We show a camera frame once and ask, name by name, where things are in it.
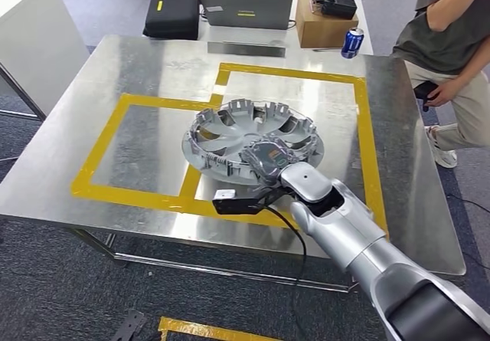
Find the silver plastic wheel hubcap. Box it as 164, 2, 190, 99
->
182, 98, 326, 188

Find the stainless steel workbench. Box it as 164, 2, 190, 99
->
0, 34, 467, 295

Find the white desk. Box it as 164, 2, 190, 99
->
167, 0, 375, 57

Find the grey laptop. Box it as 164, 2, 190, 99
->
197, 0, 294, 31

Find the brown cardboard box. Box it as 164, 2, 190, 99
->
295, 0, 360, 50

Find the black zip case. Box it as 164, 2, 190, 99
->
142, 0, 201, 41

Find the blue drink can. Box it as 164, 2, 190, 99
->
340, 27, 365, 60

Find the yellow floor tape marking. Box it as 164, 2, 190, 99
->
157, 316, 283, 341

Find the black stool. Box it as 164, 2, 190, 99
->
413, 80, 439, 113

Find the person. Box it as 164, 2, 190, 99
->
390, 0, 490, 170

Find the white table with metal legs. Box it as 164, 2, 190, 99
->
0, 0, 91, 123

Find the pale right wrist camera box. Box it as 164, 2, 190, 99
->
212, 189, 286, 216

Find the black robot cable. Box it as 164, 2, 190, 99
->
264, 205, 308, 330

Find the grey metal bracket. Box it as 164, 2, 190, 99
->
110, 309, 147, 341

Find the black floor cable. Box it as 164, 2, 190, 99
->
446, 192, 490, 217
461, 249, 490, 274

